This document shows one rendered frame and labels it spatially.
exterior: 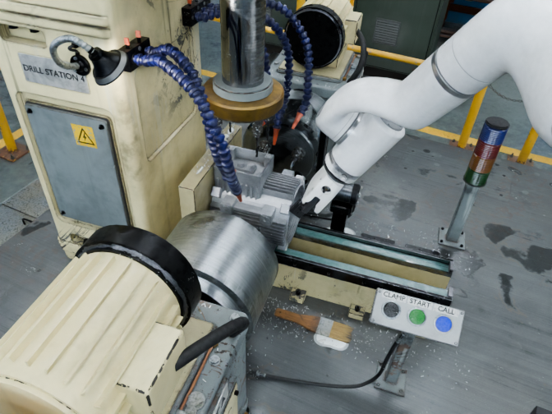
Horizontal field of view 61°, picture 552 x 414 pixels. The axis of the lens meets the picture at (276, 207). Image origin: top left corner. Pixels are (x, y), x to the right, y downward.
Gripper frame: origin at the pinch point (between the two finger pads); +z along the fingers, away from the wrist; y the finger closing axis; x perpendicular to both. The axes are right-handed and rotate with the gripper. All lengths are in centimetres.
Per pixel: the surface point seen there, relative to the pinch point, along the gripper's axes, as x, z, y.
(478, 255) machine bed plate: -57, 0, 32
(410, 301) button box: -24.4, -13.2, -18.5
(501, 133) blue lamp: -31, -31, 33
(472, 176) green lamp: -36, -17, 33
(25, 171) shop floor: 116, 193, 99
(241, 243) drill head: 8.5, -2.0, -21.2
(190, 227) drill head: 18.3, 2.9, -21.1
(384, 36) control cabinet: -26, 66, 318
